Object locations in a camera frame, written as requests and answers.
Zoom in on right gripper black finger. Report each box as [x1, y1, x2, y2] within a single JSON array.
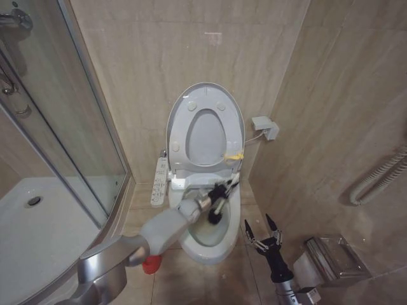
[[265, 213, 285, 247], [244, 219, 269, 252]]

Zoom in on white toilet brush black bristles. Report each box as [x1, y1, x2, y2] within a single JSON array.
[[205, 175, 242, 227]]

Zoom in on white toilet bowl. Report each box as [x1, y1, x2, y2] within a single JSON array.
[[167, 173, 243, 266]]

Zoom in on steel toilet paper holder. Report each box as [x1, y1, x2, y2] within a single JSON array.
[[291, 234, 373, 292]]

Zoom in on red toilet brush holder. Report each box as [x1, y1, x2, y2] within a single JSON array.
[[141, 252, 163, 275]]

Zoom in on white bidet control panel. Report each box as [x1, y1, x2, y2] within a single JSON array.
[[149, 148, 170, 209]]

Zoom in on white shower tray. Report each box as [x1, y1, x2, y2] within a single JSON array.
[[0, 175, 128, 305]]

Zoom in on chrome shower faucet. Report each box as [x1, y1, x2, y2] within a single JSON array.
[[0, 8, 33, 43]]

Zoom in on white power cable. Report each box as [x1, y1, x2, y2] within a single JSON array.
[[244, 130, 265, 146]]

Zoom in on grey wall outlet box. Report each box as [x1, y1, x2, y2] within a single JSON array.
[[251, 116, 280, 141]]

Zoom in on white toilet seat ring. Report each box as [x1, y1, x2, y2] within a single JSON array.
[[169, 91, 245, 170]]

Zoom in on beige ribbed grab rail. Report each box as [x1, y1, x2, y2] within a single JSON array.
[[341, 143, 407, 207]]

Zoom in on glass shower enclosure door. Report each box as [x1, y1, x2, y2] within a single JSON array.
[[0, 0, 132, 225]]

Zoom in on chrome shower hose bracket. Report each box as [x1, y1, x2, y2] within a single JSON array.
[[0, 62, 32, 116]]

